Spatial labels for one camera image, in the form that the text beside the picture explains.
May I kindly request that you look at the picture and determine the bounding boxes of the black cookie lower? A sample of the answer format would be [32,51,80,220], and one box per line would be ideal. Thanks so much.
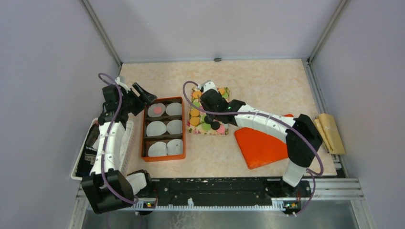
[210,121,221,130]

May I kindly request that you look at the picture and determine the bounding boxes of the orange box lid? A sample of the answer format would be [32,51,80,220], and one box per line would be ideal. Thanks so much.
[234,113,295,169]

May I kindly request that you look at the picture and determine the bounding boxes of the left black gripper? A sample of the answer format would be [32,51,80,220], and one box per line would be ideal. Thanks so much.
[119,82,156,115]

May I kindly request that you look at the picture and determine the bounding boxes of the orange cookie top right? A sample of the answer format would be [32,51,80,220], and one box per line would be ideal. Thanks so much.
[218,88,226,95]

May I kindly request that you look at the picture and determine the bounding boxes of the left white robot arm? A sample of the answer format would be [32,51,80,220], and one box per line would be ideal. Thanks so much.
[81,73,157,214]

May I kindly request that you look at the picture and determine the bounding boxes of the tan paper roll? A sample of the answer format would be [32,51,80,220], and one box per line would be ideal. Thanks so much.
[314,113,346,155]

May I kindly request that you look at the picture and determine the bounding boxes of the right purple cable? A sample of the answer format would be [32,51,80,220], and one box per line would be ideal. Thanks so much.
[182,81,325,217]

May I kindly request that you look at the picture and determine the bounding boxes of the white perforated basket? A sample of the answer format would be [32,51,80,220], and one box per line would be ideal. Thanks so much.
[70,116,135,181]

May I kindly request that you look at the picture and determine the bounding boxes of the orange cookie top left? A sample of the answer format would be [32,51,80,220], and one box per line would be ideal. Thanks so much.
[192,90,202,99]

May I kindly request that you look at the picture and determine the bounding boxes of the green cookie bottom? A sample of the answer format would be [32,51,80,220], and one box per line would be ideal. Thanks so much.
[201,123,211,131]

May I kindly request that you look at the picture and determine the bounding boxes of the orange cookie box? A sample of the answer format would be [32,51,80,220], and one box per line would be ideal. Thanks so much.
[140,97,186,162]

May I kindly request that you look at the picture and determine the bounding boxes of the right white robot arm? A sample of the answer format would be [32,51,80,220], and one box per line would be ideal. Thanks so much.
[197,81,323,197]

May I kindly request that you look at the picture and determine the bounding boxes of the orange cookie lower left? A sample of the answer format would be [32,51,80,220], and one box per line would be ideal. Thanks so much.
[189,117,200,126]

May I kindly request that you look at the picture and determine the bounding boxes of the orange cookie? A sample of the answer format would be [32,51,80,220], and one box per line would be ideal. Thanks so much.
[189,117,200,126]
[192,90,202,99]
[218,88,226,95]

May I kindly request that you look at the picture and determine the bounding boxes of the pink cookie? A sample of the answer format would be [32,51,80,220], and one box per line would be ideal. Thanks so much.
[153,106,164,115]
[216,125,226,135]

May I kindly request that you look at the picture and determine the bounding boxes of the pink cookie bottom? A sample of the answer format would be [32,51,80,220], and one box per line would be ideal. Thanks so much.
[216,125,226,135]

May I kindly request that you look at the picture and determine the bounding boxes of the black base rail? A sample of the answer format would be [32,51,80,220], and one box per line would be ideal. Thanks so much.
[136,177,311,207]

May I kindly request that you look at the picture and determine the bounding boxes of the floral tray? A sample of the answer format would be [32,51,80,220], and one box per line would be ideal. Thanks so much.
[186,87,230,136]

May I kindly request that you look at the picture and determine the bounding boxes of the orange cookie mid left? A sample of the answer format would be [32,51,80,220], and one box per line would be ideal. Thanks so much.
[190,109,200,117]

